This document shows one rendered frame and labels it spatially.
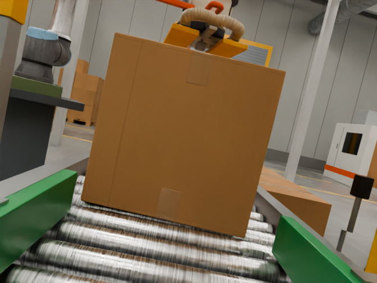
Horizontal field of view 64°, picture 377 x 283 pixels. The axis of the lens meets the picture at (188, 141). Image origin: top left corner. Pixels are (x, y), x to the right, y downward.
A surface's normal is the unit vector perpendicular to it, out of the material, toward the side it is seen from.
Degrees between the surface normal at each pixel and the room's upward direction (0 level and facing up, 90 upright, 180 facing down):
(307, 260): 90
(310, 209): 90
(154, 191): 90
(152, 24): 90
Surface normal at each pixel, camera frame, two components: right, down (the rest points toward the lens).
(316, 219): 0.04, 0.08
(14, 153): 0.41, 0.16
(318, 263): -0.97, -0.22
